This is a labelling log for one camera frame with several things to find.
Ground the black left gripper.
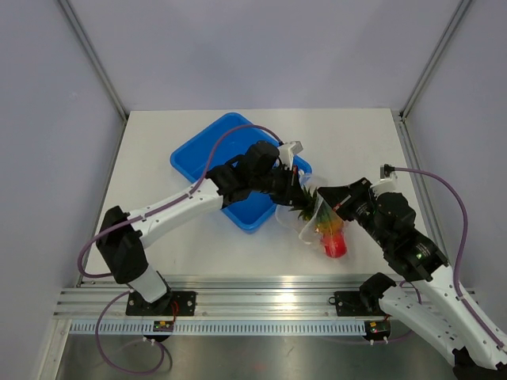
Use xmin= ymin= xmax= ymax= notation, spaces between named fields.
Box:
xmin=250 ymin=165 xmax=309 ymax=208

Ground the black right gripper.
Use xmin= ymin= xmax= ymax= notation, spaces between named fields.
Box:
xmin=318 ymin=177 xmax=391 ymax=248

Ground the orange toy pineapple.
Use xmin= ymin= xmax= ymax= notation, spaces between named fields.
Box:
xmin=289 ymin=186 xmax=345 ymax=237

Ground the clear zip top bag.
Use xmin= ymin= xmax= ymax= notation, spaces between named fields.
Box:
xmin=275 ymin=171 xmax=348 ymax=259

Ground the dark red toy pomegranate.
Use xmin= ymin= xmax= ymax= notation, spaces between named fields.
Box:
xmin=322 ymin=231 xmax=347 ymax=258

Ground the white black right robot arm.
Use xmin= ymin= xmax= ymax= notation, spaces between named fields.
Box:
xmin=318 ymin=178 xmax=506 ymax=379

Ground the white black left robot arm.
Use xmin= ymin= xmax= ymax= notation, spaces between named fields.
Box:
xmin=96 ymin=141 xmax=304 ymax=315

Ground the blue plastic tray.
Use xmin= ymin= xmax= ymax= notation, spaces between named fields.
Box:
xmin=170 ymin=112 xmax=312 ymax=234

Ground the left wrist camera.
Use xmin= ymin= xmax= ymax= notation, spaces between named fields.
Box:
xmin=278 ymin=141 xmax=303 ymax=169

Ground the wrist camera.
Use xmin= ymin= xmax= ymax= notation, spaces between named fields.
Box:
xmin=278 ymin=141 xmax=303 ymax=169
xmin=370 ymin=164 xmax=398 ymax=198

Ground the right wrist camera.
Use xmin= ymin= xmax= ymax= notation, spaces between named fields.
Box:
xmin=370 ymin=164 xmax=398 ymax=198

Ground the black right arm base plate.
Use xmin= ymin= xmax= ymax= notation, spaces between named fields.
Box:
xmin=327 ymin=291 xmax=402 ymax=317

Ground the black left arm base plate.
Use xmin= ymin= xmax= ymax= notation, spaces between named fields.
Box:
xmin=125 ymin=291 xmax=197 ymax=317

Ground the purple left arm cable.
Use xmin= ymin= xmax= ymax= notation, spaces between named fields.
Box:
xmin=76 ymin=123 xmax=284 ymax=374

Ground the white slotted cable duct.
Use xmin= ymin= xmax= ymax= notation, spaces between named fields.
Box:
xmin=70 ymin=319 xmax=366 ymax=336

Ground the aluminium table edge rail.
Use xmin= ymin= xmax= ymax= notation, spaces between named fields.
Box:
xmin=53 ymin=275 xmax=365 ymax=320

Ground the right aluminium frame post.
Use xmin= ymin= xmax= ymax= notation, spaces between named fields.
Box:
xmin=399 ymin=0 xmax=475 ymax=122

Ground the aluminium frame post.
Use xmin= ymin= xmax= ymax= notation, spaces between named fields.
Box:
xmin=55 ymin=0 xmax=129 ymax=124
xmin=399 ymin=0 xmax=475 ymax=122

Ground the left aluminium frame post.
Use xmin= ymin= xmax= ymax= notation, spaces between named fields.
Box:
xmin=55 ymin=0 xmax=129 ymax=124

